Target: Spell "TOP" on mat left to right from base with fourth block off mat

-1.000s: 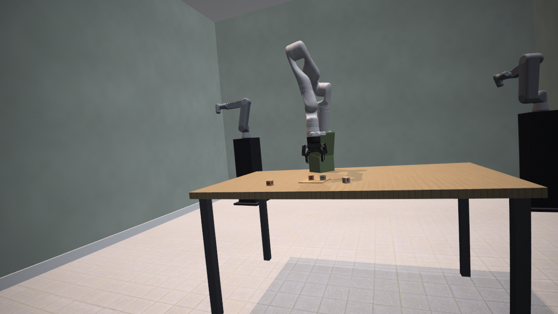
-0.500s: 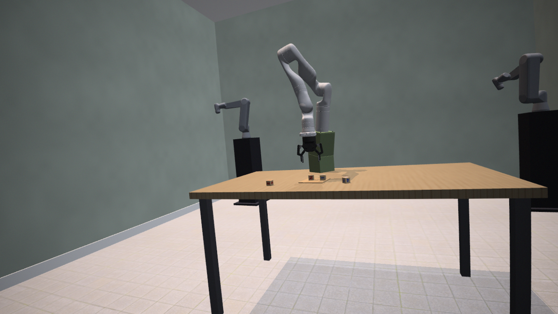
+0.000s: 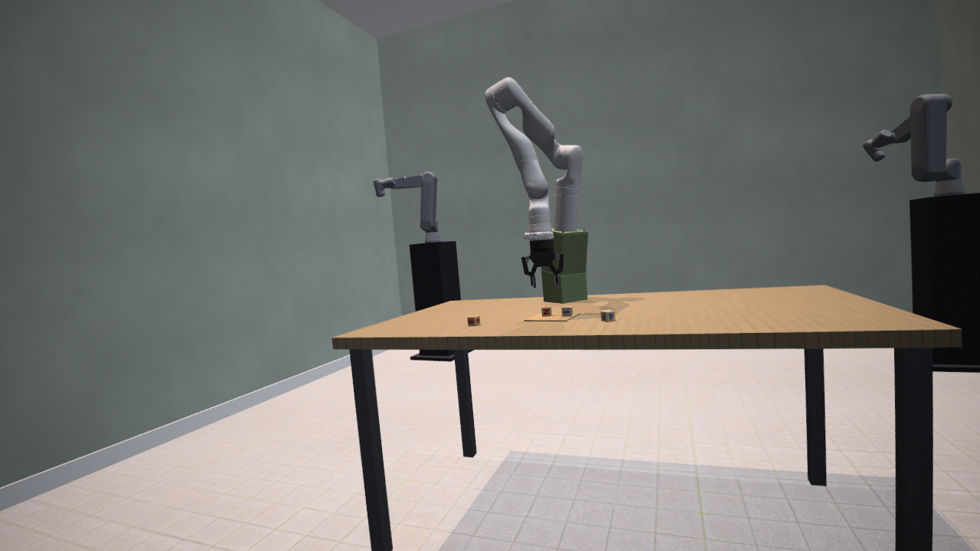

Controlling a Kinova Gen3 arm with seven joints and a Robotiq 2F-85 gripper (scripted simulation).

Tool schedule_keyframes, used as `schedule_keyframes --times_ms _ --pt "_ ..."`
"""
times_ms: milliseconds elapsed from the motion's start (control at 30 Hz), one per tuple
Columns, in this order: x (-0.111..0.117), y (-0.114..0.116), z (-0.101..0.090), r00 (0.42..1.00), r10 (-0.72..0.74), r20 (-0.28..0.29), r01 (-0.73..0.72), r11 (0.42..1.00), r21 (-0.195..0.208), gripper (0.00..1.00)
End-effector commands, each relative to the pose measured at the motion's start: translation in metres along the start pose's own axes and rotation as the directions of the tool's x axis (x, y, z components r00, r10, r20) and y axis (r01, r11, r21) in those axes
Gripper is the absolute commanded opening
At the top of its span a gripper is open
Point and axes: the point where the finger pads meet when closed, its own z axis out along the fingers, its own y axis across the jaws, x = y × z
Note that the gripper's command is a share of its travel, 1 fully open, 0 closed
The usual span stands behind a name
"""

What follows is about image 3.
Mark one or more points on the peach flat mat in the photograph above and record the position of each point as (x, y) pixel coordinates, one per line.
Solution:
(553, 317)

